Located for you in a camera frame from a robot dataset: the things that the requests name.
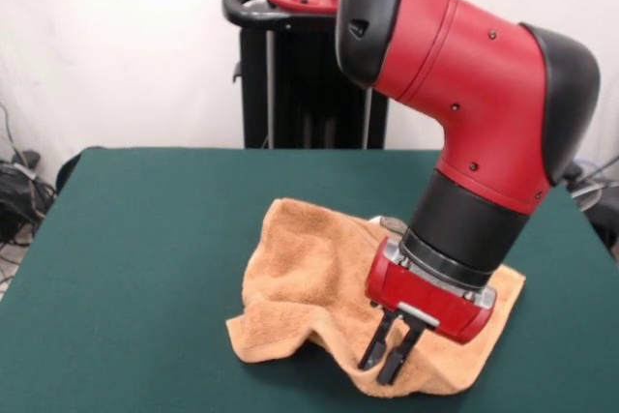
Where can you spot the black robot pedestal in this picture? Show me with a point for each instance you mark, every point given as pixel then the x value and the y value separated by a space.
pixel 251 94

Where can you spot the black grey floor equipment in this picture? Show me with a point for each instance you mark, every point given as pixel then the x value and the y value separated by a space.
pixel 607 219

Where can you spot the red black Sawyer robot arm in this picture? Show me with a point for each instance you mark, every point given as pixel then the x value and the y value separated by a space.
pixel 459 69

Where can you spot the dark green table cloth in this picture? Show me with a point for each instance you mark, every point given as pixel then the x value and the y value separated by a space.
pixel 145 287

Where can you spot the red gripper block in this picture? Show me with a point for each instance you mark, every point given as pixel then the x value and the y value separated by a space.
pixel 425 302

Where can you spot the orange terry towel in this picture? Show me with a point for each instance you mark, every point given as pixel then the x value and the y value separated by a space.
pixel 300 263

